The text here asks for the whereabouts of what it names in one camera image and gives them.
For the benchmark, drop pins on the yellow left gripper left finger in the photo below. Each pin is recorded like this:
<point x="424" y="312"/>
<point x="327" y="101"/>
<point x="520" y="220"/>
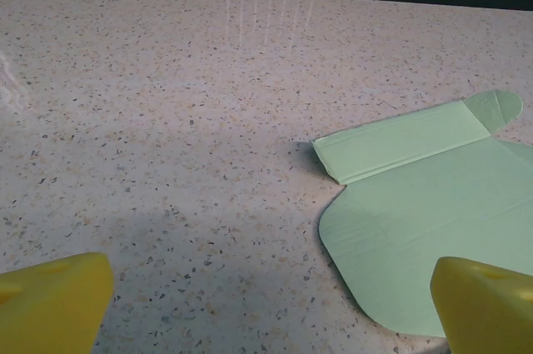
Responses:
<point x="50" y="308"/>

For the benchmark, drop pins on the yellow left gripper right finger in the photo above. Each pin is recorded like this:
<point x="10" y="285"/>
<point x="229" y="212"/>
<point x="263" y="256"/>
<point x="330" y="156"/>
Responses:
<point x="487" y="312"/>

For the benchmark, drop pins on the green paper box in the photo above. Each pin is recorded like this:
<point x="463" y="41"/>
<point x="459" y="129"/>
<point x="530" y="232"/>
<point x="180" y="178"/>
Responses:
<point x="424" y="220"/>

